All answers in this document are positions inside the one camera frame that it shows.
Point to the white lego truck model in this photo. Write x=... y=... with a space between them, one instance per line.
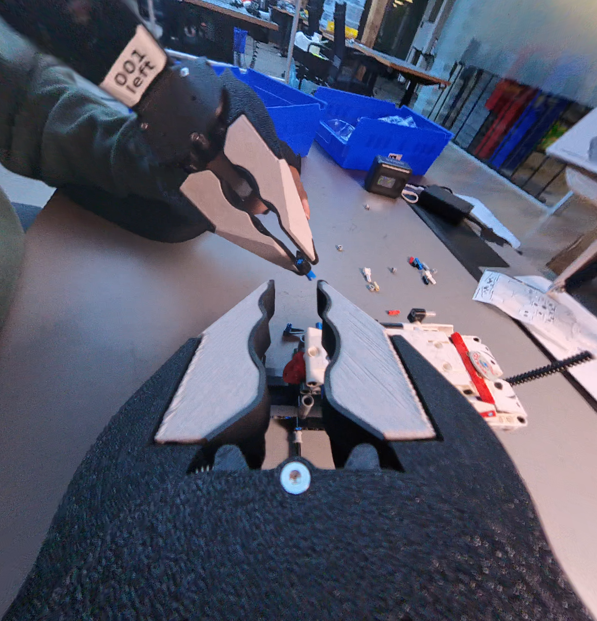
x=434 y=354

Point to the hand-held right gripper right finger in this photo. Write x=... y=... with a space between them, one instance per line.
x=376 y=388

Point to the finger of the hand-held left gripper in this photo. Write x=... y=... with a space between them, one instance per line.
x=216 y=203
x=274 y=184

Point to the black cube charger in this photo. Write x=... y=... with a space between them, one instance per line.
x=388 y=177

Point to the white booklet stand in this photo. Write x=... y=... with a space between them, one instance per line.
x=594 y=378

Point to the white sticker sheet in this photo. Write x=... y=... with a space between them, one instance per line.
x=521 y=301

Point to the wooden workbench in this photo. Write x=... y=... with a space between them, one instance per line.
x=400 y=65

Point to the black lego tooth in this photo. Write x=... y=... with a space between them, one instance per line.
x=301 y=259

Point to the black office chair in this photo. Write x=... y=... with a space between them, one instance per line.
x=337 y=53

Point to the person's left hand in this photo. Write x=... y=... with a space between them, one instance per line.
x=302 y=194

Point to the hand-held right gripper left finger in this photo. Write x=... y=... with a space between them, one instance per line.
x=216 y=388

